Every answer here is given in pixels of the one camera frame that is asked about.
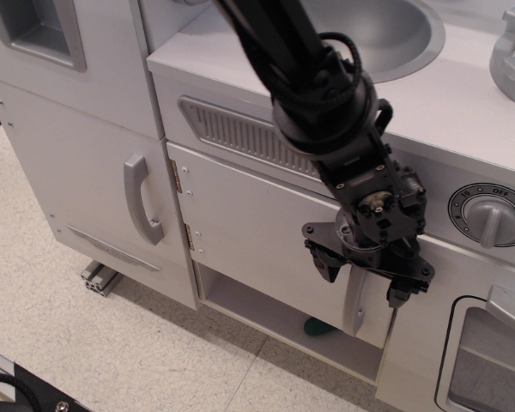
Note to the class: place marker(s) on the green toy vegetable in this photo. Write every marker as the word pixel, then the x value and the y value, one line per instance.
pixel 316 327

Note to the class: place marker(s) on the grey fridge emblem badge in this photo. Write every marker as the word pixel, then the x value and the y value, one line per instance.
pixel 113 251

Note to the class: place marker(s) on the grey recessed dispenser panel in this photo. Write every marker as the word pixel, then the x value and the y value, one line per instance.
pixel 43 29

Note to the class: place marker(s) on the white oven door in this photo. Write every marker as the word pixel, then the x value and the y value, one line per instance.
pixel 477 370

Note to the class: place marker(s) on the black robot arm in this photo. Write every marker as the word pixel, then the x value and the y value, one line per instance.
pixel 326 108

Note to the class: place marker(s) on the white cabinet door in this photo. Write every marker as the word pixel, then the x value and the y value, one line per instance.
pixel 249 228

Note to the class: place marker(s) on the grey cabinet door handle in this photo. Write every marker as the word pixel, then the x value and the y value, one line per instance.
pixel 357 301

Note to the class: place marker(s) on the white toy kitchen unit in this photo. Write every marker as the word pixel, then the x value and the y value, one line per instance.
pixel 241 350

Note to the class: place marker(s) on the grey vent grille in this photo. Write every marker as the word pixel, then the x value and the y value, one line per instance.
pixel 242 134

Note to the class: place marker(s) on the brass door hinge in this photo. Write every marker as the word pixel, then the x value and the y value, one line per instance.
pixel 179 190

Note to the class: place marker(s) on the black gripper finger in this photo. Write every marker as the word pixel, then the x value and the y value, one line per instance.
pixel 327 262
pixel 400 291

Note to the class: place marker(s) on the grey fridge door handle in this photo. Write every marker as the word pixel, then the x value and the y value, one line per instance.
pixel 135 172

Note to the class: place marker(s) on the grey timer knob dial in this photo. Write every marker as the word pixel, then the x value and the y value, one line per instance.
pixel 485 213

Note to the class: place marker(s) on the silver sink bowl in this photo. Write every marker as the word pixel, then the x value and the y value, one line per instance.
pixel 394 38

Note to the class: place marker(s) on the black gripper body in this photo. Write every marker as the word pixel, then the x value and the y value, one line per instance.
pixel 398 259

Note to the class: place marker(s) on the grey oven door handle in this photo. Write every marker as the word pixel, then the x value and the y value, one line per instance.
pixel 501 305

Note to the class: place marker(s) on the white fridge door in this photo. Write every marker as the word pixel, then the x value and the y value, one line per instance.
pixel 74 164

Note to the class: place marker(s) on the aluminium extrusion rail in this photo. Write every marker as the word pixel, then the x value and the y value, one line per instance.
pixel 100 279

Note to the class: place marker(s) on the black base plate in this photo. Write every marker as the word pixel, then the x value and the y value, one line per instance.
pixel 47 395

